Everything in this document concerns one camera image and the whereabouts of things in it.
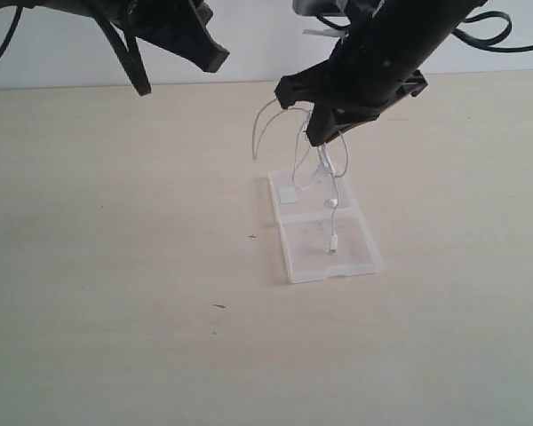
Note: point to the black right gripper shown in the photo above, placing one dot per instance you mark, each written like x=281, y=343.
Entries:
x=385, y=43

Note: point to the clear plastic storage case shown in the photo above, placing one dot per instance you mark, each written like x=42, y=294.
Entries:
x=303, y=219

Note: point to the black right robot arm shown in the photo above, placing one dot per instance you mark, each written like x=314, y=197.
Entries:
x=442, y=18

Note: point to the white wired earphones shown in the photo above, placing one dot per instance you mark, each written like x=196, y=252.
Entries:
x=325, y=162

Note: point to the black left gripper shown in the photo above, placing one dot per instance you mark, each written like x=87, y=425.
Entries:
x=179, y=27

